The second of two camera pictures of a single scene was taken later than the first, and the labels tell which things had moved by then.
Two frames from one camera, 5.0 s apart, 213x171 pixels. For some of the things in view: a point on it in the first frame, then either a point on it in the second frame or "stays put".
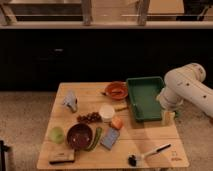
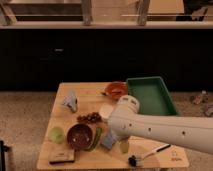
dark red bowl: x=79 y=136 stays put
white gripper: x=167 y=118 -> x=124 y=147
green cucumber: x=97 y=138 stays put
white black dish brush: x=135 y=160 stays put
